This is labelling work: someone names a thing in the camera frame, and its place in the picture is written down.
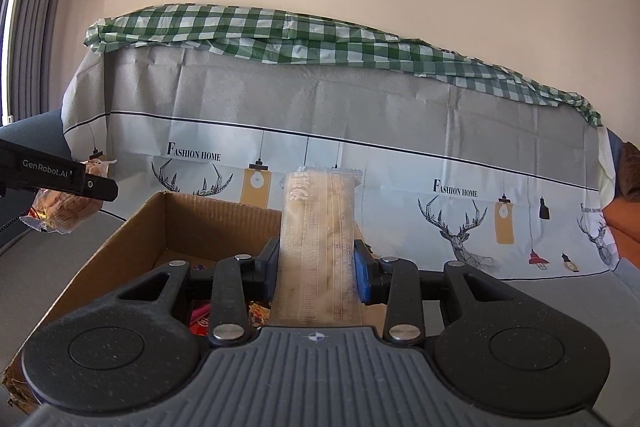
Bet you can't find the blue-grey sofa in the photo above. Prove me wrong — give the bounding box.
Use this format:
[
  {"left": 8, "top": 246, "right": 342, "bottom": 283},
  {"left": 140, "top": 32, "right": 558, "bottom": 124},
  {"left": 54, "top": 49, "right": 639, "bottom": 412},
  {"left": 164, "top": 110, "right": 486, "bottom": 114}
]
[{"left": 0, "top": 109, "right": 640, "bottom": 427}]

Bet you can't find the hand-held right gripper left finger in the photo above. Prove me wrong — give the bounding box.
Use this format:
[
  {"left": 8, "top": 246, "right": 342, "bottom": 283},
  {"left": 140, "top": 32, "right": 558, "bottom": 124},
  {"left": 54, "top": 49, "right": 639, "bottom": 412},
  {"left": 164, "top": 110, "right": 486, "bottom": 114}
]
[{"left": 112, "top": 237, "right": 281, "bottom": 348}]

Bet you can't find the grey deer print cloth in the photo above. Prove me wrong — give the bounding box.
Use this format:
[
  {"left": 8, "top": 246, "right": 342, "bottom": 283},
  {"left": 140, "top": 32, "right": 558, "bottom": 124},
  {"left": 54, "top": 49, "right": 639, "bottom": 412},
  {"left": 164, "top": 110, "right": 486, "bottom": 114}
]
[{"left": 60, "top": 42, "right": 616, "bottom": 280}]

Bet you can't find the orange cushion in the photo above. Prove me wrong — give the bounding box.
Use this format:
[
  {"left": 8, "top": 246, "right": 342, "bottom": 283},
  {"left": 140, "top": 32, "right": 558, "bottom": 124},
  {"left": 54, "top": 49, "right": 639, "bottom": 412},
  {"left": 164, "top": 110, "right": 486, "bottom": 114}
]
[{"left": 602, "top": 199, "right": 640, "bottom": 268}]

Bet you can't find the green checked cloth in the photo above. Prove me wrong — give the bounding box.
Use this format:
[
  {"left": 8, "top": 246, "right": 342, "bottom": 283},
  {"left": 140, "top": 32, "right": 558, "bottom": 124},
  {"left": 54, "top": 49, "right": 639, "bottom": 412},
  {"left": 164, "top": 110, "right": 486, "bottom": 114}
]
[{"left": 86, "top": 4, "right": 606, "bottom": 128}]

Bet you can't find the beige cracker packet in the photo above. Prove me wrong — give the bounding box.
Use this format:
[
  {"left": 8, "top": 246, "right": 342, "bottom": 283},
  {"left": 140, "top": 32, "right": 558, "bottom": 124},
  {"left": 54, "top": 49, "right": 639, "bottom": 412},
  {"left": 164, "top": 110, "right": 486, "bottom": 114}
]
[{"left": 272, "top": 164, "right": 365, "bottom": 328}]

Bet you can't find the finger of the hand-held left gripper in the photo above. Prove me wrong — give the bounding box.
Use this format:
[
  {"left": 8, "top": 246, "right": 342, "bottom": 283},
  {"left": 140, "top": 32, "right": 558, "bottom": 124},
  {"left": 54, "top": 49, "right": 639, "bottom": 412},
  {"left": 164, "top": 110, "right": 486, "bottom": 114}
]
[{"left": 82, "top": 175, "right": 119, "bottom": 202}]

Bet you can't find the brown cardboard box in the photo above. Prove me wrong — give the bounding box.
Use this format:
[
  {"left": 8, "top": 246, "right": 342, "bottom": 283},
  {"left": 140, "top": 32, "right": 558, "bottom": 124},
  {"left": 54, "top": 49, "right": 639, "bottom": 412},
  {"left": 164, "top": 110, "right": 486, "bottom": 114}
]
[{"left": 0, "top": 191, "right": 388, "bottom": 414}]

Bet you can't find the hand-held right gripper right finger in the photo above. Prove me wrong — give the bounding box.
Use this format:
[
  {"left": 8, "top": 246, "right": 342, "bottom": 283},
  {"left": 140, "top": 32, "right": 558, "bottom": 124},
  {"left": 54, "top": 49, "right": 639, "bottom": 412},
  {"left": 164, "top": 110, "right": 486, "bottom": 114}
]
[{"left": 352, "top": 239, "right": 506, "bottom": 348}]

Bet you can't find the brown cushion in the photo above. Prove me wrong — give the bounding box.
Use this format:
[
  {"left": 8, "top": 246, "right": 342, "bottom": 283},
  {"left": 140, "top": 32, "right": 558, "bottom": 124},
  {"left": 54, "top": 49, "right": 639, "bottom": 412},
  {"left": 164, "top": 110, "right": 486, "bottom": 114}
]
[{"left": 620, "top": 142, "right": 640, "bottom": 202}]

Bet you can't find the grey curtain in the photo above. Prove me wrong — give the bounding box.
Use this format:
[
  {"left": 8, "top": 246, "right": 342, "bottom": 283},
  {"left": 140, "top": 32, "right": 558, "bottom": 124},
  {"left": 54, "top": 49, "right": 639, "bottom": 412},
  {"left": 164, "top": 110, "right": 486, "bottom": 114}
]
[{"left": 0, "top": 0, "right": 83, "bottom": 128}]

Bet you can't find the clear bread bag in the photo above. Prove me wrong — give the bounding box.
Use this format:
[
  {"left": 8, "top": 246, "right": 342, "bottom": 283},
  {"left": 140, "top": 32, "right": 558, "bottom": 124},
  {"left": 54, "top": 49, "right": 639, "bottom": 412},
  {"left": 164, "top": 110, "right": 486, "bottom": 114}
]
[{"left": 20, "top": 159, "right": 118, "bottom": 235}]

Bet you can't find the dark blue cushion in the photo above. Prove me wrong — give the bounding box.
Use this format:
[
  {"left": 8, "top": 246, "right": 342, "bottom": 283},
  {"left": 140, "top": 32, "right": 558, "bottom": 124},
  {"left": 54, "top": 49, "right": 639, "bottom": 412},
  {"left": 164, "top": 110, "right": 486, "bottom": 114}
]
[{"left": 607, "top": 129, "right": 626, "bottom": 198}]

